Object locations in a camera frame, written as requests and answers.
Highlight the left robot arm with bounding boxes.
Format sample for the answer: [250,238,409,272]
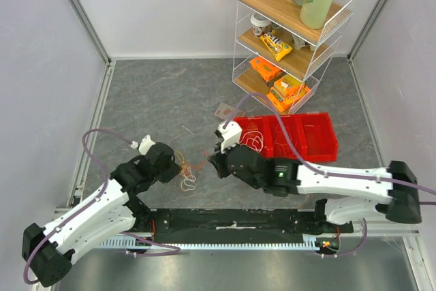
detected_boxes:
[22,140,180,287]

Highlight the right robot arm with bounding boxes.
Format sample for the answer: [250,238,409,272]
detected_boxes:
[208,145,422,232]

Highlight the red three-compartment bin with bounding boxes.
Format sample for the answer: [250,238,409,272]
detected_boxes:
[235,112,339,163]

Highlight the orange snack box stack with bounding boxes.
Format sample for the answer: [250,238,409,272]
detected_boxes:
[266,74,310,112]

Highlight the orange snack pack upper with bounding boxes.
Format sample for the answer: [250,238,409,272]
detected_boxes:
[249,57,282,82]

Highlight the yellow candy bag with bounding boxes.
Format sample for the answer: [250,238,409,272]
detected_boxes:
[259,32,293,61]

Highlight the white object on shelf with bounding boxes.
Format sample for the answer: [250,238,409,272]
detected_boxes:
[290,33,316,52]

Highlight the white lidded cup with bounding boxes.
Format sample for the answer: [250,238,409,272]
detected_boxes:
[250,12,272,37]

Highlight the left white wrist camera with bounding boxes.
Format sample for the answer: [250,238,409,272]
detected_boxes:
[130,134,156,155]

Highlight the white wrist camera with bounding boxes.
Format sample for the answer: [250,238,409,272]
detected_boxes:
[215,121,243,153]
[130,134,156,155]

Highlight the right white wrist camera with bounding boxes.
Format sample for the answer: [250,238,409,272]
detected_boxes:
[215,121,243,153]

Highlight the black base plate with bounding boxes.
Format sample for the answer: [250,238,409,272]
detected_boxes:
[149,209,354,245]

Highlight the grey slotted cable duct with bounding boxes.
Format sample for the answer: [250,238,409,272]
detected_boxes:
[96,234,320,251]

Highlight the white wire wooden shelf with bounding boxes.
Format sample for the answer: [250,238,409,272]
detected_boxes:
[232,0,358,114]

